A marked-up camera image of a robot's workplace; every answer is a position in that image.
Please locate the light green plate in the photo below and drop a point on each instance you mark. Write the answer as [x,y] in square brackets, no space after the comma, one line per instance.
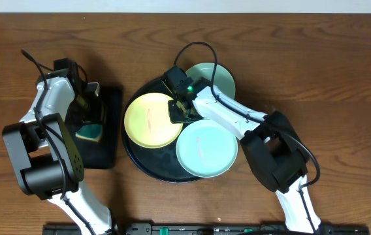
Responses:
[206,149]
[223,78]

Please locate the black rectangular tray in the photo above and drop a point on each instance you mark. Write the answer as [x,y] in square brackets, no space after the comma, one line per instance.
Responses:
[102,154]

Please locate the black round tray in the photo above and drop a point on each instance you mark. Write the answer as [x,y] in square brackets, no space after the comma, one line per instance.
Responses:
[159,163]

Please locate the yellow plate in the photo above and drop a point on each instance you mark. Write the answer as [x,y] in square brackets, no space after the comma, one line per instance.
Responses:
[147,121]

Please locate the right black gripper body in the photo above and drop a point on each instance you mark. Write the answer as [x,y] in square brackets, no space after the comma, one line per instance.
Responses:
[177,115]

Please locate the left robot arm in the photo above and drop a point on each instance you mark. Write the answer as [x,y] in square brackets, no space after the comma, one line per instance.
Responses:
[46,161]

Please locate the green yellow sponge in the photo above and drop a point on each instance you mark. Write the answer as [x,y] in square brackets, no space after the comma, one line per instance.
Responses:
[91,132]

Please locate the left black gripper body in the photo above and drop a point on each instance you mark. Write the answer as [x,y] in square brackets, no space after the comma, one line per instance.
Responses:
[81,114]

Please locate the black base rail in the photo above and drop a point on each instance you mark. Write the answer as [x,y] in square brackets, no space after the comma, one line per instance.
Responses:
[273,229]

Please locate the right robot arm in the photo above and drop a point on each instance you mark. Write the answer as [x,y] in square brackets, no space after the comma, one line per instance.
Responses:
[274,152]

